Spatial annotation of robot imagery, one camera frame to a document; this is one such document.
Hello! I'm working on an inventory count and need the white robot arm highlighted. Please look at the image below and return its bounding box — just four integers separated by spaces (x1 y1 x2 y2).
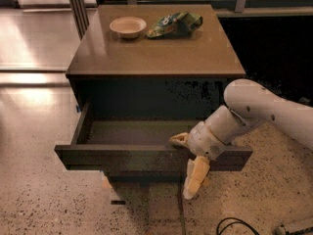
169 79 313 200

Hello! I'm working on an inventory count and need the black floor cable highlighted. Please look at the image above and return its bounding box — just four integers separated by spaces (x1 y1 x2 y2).
216 216 261 235

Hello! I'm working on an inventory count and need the brown wooden drawer cabinet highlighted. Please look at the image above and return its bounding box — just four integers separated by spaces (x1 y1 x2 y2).
65 3 246 184

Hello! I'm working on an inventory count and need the brown drawer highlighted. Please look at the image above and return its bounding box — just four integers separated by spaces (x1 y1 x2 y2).
54 101 254 178

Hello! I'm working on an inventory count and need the green chip bag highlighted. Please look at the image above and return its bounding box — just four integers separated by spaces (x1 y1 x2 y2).
147 12 203 39

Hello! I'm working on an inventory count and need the grey power strip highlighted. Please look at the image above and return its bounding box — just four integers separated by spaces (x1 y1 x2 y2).
273 217 313 235

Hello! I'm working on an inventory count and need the white ceramic bowl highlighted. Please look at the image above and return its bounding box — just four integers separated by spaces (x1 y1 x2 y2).
110 17 147 39

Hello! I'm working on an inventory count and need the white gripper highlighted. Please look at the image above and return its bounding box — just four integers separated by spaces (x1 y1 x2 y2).
169 120 229 200

